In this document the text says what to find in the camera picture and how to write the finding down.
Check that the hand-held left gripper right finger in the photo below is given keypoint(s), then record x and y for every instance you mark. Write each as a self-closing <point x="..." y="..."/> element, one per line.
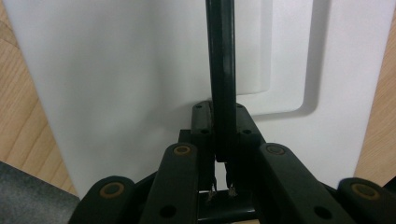
<point x="246" y="140"/>

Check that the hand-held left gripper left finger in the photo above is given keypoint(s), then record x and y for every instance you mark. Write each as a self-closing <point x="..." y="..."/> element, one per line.
<point x="204" y="140"/>

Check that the white storage box lid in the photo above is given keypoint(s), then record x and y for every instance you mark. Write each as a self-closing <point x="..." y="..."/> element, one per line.
<point x="109" y="77"/>

